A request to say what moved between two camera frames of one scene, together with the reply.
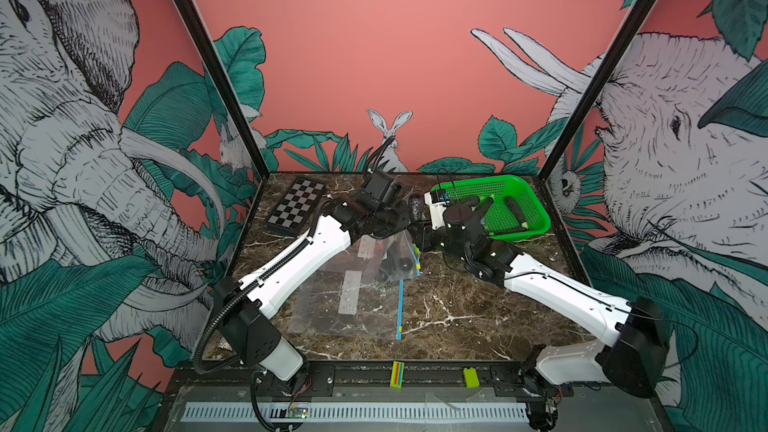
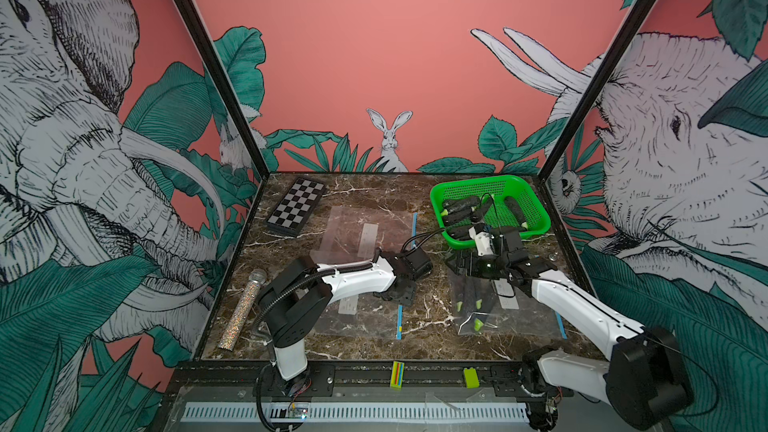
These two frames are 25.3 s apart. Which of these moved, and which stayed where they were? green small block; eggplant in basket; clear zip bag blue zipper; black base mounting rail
Moved: clear zip bag blue zipper
Stayed: black base mounting rail; green small block; eggplant in basket
